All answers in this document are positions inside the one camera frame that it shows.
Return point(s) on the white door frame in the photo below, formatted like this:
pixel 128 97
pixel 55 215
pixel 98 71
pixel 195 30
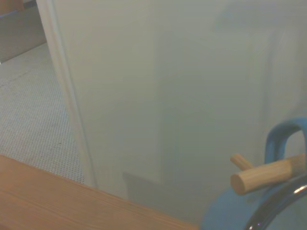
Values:
pixel 64 95

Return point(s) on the blue enamel mug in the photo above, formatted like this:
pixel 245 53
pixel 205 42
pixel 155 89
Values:
pixel 225 212

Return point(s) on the wooden mug tree black base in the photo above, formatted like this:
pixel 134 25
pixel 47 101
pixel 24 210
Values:
pixel 259 177

